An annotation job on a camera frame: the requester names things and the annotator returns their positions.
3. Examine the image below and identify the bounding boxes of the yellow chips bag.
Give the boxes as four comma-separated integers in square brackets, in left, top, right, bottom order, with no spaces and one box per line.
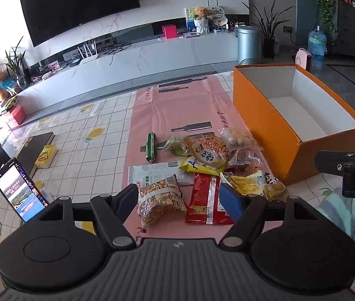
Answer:
[220,171,286,200]

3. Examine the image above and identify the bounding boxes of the white foil snack pouch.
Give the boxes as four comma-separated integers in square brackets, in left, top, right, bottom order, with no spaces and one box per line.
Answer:
[128,160,194,186]

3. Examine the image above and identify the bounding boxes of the red snack packet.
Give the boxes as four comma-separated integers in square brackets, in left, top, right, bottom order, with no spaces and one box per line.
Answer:
[185,173,233,225]

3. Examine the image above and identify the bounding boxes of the cracker stick snack bag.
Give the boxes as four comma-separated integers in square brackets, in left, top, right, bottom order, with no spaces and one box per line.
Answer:
[137,175,186,228]

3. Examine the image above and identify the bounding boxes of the clear tray white balls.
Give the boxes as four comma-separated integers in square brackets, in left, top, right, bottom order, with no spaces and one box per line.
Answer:
[218,128,254,150]

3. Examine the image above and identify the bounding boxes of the brown round-label snack bag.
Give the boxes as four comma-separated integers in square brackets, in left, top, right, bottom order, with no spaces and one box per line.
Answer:
[183,135,227,168]

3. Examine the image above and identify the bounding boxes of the green sausage stick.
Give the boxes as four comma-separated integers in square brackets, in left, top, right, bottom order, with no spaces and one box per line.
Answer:
[140,132,157,163]

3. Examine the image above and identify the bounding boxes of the green-label clear snack bag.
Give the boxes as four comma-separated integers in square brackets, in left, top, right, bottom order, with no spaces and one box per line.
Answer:
[163,135,191,156]

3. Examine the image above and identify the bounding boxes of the yellow wafer snack packet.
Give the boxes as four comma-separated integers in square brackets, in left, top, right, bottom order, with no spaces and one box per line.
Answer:
[178,156,226,176]

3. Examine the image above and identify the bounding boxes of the orange cardboard box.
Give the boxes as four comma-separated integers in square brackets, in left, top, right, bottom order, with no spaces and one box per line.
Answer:
[233,64,355,186]

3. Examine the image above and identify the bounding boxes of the yellow small box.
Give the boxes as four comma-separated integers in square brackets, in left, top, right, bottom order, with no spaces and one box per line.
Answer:
[35,145,58,169]

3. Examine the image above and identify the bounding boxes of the dark flat book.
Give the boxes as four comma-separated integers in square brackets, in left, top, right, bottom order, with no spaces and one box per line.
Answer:
[16,132,55,177]

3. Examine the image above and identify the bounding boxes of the smartphone on stand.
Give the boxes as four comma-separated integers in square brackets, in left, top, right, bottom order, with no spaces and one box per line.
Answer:
[0,158,49,222]

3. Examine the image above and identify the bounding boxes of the pink small heater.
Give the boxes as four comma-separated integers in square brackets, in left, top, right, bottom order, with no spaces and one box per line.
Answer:
[294,48,312,72]

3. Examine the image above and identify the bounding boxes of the blue water jug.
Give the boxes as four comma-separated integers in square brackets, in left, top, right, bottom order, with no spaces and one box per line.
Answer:
[308,25,327,62]

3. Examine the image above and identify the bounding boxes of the pink bottle-print mat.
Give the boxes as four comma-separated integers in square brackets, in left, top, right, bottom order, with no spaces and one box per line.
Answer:
[121,75,279,248]

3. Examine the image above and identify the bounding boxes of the dark grey cabinet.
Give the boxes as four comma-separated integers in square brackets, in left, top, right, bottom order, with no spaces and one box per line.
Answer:
[330,2,355,58]

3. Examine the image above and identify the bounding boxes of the red white storage box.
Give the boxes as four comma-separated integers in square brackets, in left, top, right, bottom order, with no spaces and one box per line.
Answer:
[0,102,26,129]

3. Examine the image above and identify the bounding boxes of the white tv console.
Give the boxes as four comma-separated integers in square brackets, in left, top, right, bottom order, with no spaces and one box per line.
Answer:
[18,33,238,115]

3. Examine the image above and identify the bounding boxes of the silver trash can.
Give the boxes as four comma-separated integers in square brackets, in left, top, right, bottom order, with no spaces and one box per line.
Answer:
[235,25,262,65]

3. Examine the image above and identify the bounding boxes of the potted long-leaf plant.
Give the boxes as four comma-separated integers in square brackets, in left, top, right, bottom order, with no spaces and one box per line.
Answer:
[242,0,294,59]

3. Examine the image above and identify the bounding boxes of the white wifi router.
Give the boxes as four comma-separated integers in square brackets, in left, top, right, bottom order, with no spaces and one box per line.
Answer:
[77,41,98,64]

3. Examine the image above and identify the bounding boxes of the small green plant vase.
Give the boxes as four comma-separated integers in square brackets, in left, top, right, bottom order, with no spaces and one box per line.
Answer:
[0,37,27,90]

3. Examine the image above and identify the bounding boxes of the red box on console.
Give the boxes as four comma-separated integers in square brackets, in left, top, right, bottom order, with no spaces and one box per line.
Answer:
[162,25,178,39]

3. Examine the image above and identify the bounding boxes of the teddy bear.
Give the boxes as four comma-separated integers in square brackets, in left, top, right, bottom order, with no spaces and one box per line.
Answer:
[194,7,214,35]

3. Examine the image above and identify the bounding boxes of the black wall television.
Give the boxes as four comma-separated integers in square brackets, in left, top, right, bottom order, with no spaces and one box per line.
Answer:
[20,0,140,46]

